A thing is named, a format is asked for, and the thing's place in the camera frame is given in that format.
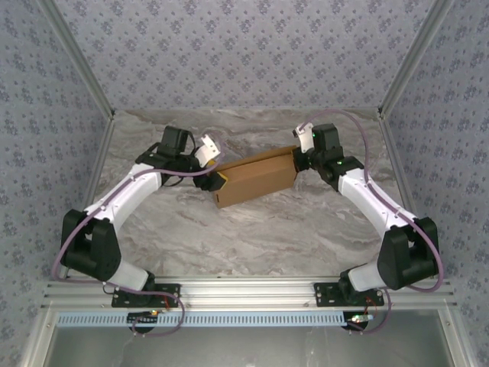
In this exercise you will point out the brown cardboard box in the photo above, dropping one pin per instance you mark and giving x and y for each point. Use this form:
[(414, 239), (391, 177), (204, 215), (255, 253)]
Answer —
[(256, 179)]

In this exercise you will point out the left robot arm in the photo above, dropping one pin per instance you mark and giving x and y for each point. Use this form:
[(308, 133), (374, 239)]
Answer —
[(95, 244)]

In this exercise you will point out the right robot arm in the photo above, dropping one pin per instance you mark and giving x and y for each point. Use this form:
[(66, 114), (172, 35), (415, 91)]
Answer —
[(397, 244)]

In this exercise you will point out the small lit circuit board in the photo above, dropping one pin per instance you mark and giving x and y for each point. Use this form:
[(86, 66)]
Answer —
[(152, 313), (361, 317)]

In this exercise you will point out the grey metal lower panel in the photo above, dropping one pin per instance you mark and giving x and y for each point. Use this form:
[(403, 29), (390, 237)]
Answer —
[(244, 348)]

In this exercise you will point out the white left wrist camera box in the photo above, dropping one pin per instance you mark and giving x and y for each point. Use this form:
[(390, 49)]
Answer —
[(209, 149)]

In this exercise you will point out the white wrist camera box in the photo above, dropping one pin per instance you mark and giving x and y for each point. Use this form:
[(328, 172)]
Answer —
[(304, 137), (209, 149)]

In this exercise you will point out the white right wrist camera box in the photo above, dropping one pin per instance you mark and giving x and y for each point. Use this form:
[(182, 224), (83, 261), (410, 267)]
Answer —
[(304, 137)]

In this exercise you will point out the aluminium table side rail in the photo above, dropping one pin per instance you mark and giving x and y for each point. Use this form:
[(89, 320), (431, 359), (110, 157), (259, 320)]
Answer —
[(397, 160), (99, 160)]

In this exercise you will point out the aluminium mounting rail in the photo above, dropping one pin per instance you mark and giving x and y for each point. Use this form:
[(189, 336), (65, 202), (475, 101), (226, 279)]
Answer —
[(248, 292)]

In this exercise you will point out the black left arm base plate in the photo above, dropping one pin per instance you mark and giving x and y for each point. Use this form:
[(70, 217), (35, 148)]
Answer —
[(168, 292)]

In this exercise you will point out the aluminium frame post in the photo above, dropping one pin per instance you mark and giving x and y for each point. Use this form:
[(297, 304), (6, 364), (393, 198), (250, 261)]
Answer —
[(76, 57), (416, 57)]

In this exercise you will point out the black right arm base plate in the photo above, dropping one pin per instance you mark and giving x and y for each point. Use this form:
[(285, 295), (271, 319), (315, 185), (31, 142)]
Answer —
[(324, 294)]

